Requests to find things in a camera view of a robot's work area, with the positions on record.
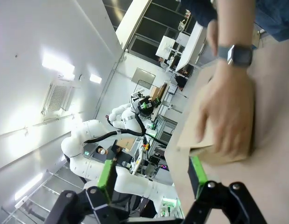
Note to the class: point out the dark grey smartwatch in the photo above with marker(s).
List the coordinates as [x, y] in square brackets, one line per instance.
[240, 56]

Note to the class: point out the ceiling light panel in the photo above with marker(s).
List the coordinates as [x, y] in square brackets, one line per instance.
[95, 78]
[56, 61]

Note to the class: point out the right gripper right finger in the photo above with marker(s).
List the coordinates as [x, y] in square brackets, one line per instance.
[198, 172]

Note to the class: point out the person with white mask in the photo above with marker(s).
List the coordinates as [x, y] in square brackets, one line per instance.
[102, 151]

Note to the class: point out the dark navy button shirt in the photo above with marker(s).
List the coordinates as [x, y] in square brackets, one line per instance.
[200, 11]

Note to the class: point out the grey wall panel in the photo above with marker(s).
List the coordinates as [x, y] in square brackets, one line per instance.
[143, 78]

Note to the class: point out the aluminium frame workstation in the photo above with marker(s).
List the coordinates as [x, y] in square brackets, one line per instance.
[163, 121]

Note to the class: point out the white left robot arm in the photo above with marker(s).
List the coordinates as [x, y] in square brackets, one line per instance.
[88, 135]

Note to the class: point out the ceiling air vent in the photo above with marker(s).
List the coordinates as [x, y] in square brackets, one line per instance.
[56, 98]

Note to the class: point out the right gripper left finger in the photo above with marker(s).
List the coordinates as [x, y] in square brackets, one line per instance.
[104, 182]

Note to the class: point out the dark haired seated person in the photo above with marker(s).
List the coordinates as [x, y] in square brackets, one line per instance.
[181, 82]

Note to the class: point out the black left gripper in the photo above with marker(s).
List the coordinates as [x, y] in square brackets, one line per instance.
[145, 108]

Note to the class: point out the person's left hand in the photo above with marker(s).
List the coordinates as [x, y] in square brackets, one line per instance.
[228, 112]

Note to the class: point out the person's left forearm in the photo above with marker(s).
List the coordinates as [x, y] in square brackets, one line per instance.
[235, 28]

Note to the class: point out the blue jeans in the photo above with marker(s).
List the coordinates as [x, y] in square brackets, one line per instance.
[275, 16]

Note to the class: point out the brown cardboard box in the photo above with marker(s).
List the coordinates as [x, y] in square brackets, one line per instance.
[205, 154]

